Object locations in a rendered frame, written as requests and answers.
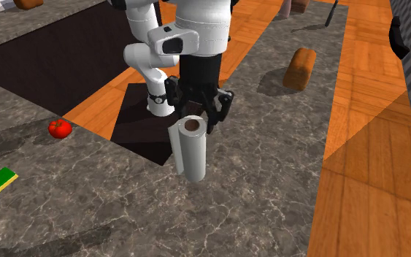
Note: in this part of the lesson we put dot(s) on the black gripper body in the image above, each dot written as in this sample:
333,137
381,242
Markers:
199,76

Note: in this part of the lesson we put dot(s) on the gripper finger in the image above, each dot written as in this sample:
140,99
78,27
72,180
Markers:
221,108
172,90

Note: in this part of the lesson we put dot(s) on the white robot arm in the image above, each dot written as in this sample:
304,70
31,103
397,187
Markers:
205,28

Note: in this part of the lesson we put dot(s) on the white paper towel roll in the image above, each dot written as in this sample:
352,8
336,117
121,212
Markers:
192,153

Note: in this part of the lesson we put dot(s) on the dark robot stand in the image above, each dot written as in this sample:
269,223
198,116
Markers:
137,133

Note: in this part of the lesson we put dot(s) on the brown bread loaf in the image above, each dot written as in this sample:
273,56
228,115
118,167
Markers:
299,69
28,3

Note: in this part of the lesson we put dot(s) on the pink cylinder container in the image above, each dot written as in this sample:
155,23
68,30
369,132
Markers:
285,8

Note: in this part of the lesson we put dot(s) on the red tomato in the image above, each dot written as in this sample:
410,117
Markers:
60,129

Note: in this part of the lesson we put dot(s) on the brown box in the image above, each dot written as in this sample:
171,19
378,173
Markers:
300,5

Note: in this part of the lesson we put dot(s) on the black knife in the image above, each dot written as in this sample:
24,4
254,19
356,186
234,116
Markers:
331,14

